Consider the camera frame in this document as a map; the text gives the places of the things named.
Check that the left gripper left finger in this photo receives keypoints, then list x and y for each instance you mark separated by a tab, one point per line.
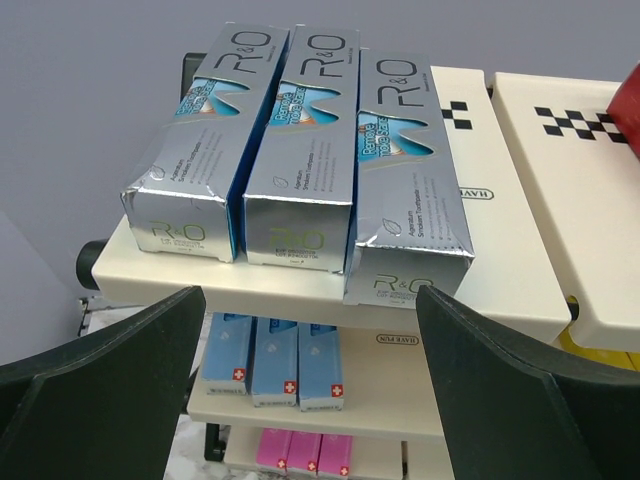
106	405

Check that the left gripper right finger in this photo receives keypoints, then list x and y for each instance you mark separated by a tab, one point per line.
513	407

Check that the light blue toothpaste box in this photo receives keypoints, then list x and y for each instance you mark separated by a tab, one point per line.
320	368
275	366
228	354

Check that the pink toothpaste box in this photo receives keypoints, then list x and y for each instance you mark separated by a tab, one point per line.
303	455
335	456
273	449

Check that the pink toothpaste box back side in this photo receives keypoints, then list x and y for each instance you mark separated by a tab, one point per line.
335	456

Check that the silver blue R&O box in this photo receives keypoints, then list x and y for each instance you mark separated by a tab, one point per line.
185	194

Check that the blue metallic toothpaste box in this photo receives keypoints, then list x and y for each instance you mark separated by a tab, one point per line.
300	194

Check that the red toothpaste box barcode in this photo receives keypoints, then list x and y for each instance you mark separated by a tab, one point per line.
624	109

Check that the yellow toothpaste box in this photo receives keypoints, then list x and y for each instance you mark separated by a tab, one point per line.
619	359

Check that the beige three-tier shelf rack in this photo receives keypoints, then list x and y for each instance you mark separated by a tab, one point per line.
551	192

